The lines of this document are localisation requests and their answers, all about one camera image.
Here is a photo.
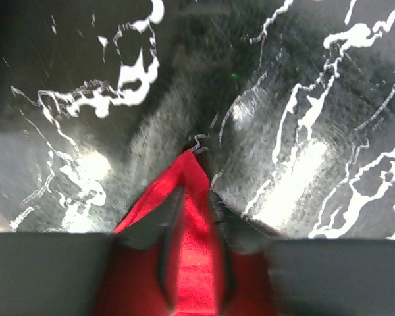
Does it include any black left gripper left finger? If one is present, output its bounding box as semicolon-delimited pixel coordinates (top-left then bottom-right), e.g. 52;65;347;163
0;187;185;315

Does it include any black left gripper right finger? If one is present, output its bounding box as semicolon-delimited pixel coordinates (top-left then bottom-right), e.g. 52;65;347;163
209;192;395;315

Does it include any dark red t shirt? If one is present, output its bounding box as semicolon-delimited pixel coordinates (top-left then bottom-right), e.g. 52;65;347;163
92;151;278;315

